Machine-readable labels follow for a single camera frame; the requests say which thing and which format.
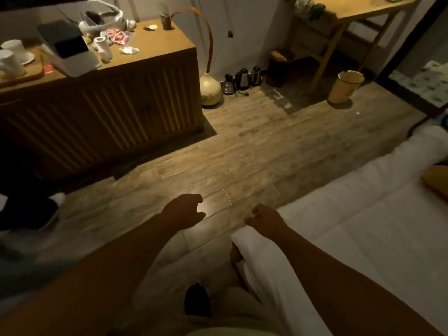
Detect person's left hand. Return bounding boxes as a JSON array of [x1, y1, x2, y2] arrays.
[[161, 193, 207, 230]]

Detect white cup with saucer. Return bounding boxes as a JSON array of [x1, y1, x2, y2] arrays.
[[1, 39, 35, 65]]

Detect wooden slatted cabinet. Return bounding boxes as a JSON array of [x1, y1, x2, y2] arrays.
[[0, 19, 205, 182]]

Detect person's light trousers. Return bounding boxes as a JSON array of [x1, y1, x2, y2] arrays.
[[133, 266, 280, 336]]

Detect person's black shoe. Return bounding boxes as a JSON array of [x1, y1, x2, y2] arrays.
[[184, 282, 212, 318]]

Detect person's right hand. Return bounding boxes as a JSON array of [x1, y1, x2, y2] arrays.
[[244, 203, 291, 242]]

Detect person's left forearm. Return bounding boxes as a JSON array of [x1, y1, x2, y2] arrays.
[[0, 220, 182, 336]]

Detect wooden serving tray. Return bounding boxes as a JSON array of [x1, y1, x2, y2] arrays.
[[0, 49, 46, 90]]

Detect dark pot with plant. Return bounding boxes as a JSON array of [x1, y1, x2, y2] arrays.
[[159, 3, 175, 31]]

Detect dark bin with brown top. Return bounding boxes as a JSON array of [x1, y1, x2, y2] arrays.
[[267, 49, 297, 88]]

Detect person's right forearm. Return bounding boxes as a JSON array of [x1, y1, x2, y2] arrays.
[[276, 224, 441, 336]]

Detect white box with black top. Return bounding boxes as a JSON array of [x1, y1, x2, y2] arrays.
[[37, 19, 102, 78]]

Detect red card packs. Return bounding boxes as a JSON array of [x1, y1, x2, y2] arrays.
[[106, 28, 131, 46]]

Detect wooden table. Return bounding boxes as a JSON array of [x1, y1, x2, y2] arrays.
[[287, 0, 424, 93]]

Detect white quilted bed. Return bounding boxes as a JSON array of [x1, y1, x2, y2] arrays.
[[229, 112, 448, 336]]

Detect glass base black kettle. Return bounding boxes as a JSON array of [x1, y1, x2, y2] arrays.
[[221, 74, 236, 95]]

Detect yellow embroidered cushion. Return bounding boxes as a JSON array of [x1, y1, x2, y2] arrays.
[[420, 166, 448, 203]]

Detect white paper roll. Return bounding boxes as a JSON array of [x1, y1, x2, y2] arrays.
[[93, 36, 114, 63]]

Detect curved orange branch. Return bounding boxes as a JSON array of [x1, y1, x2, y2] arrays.
[[170, 6, 215, 74]]

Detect beige waste bin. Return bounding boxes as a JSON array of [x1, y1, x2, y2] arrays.
[[327, 70, 365, 105]]

